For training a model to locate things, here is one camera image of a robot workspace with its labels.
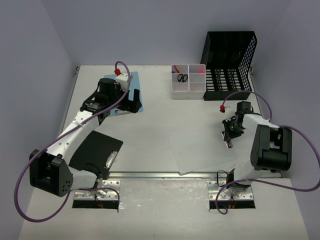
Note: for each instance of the white divided organizer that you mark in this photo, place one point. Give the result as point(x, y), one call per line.
point(179, 91)
point(197, 81)

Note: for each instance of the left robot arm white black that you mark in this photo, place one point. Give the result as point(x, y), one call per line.
point(50, 171)

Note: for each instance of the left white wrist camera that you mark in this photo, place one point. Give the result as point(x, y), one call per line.
point(122, 78)

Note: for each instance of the right white divided organizer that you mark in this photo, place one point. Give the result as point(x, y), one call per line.
point(197, 81)

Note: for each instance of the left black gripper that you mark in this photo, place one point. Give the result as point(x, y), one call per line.
point(129, 103)

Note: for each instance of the aluminium rail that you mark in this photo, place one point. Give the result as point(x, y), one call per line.
point(169, 175)

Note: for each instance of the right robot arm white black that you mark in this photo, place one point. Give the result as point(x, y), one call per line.
point(271, 148)

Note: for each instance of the white clear clipboard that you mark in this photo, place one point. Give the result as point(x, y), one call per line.
point(200, 148)

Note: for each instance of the black handled scissors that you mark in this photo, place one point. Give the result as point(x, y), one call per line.
point(182, 78)

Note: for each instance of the blue clipboard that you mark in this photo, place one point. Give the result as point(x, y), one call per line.
point(134, 84)

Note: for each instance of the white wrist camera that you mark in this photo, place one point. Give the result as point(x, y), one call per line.
point(122, 78)
point(225, 112)

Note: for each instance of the black mesh file rack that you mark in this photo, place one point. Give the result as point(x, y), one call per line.
point(227, 56)

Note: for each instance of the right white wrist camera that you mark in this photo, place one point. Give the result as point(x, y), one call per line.
point(225, 112)

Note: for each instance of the left white divided organizer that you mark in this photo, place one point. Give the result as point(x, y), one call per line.
point(179, 91)

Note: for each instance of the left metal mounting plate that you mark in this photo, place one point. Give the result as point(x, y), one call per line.
point(108, 190)

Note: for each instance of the black clipboard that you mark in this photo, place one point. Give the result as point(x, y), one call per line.
point(94, 152)

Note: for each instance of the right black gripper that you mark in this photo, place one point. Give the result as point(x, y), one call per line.
point(230, 135)

